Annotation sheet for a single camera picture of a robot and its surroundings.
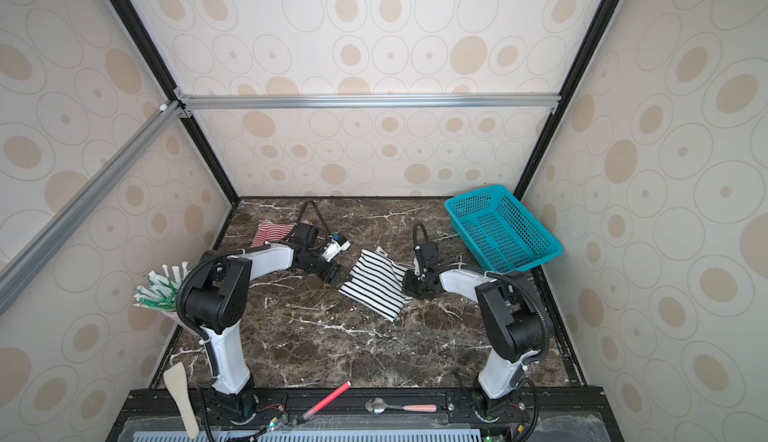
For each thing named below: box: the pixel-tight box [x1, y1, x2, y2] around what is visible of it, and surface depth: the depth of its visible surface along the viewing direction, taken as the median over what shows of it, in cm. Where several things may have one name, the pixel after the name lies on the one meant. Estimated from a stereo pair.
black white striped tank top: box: [338, 246, 413, 323], surface depth 94 cm
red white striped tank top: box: [250, 220, 297, 248], surface depth 109 cm
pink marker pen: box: [302, 381, 352, 421], surface depth 76 cm
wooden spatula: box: [163, 361, 200, 440], surface depth 76 cm
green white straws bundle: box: [133, 261, 189, 312], surface depth 76 cm
